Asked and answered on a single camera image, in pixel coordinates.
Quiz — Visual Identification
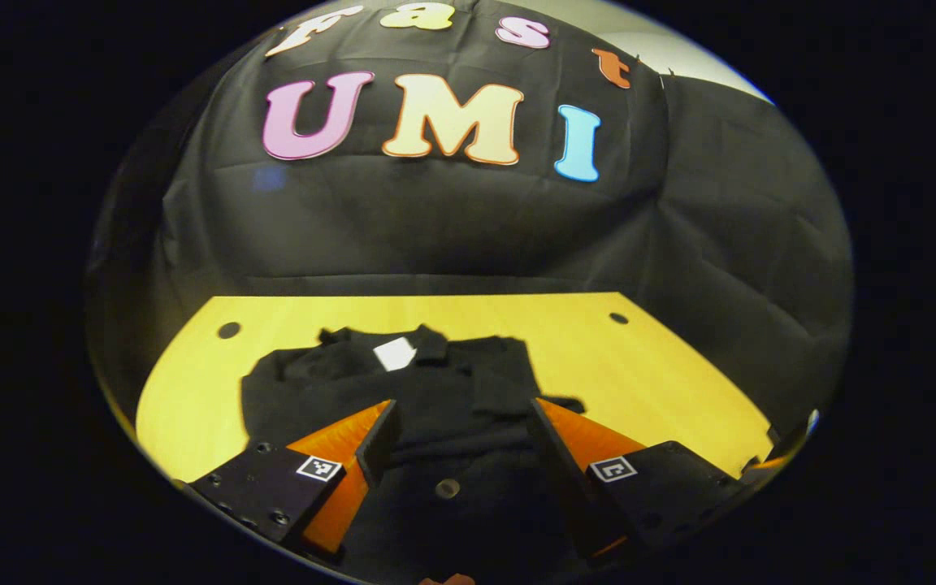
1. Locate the black backdrop cloth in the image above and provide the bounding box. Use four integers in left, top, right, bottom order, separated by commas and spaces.
84, 0, 855, 431

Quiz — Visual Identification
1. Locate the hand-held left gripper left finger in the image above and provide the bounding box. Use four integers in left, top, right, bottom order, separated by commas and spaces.
184, 398, 402, 558

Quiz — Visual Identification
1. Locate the black garment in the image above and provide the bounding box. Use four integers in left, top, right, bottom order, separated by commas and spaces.
240, 323, 599, 585

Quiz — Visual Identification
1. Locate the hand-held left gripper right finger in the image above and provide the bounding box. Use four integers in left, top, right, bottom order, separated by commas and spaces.
526, 396, 749, 563

